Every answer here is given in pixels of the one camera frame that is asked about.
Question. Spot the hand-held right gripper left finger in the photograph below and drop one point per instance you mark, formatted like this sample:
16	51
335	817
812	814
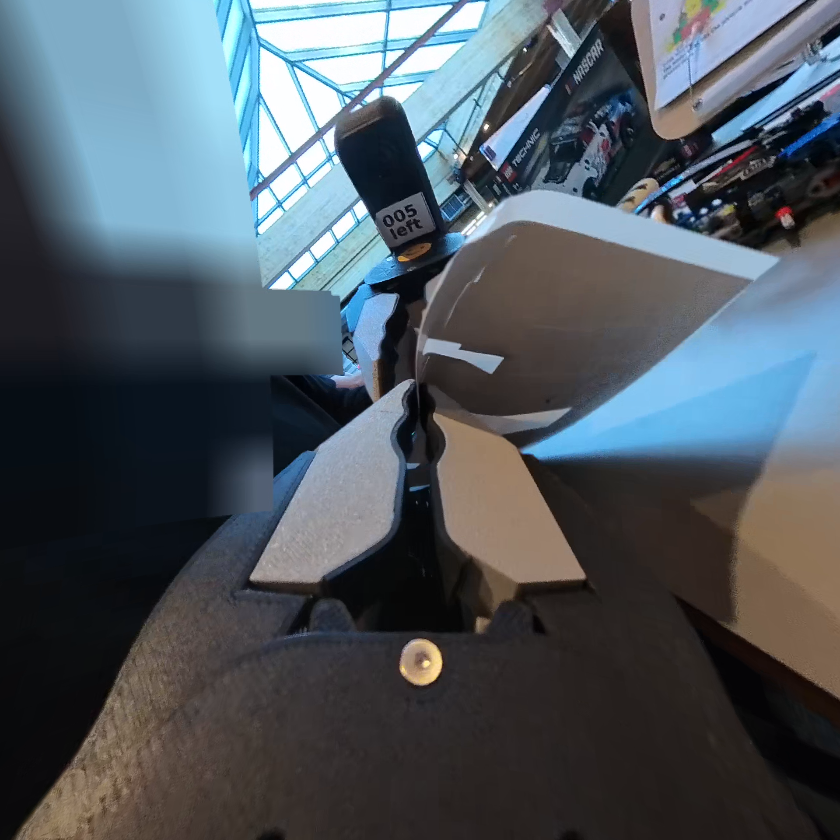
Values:
334	512

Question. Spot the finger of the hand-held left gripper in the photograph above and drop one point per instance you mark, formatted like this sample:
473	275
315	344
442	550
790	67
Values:
374	341

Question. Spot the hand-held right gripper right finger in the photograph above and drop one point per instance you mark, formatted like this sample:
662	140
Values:
499	518

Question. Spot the holographic sticker sheet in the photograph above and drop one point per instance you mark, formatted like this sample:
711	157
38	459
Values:
590	295

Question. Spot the person's left forearm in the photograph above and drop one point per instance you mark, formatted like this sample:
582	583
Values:
308	413

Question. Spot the person's left hand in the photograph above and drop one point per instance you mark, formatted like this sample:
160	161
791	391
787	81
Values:
349	381

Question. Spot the whiteboard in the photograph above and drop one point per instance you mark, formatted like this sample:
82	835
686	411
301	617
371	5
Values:
512	128

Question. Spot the black toy car box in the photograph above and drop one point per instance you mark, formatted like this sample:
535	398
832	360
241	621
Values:
590	118

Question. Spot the printed instruction sheet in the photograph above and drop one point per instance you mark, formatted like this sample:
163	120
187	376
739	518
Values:
722	39

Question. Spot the partly built toy car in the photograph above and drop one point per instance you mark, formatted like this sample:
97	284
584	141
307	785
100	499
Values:
754	177

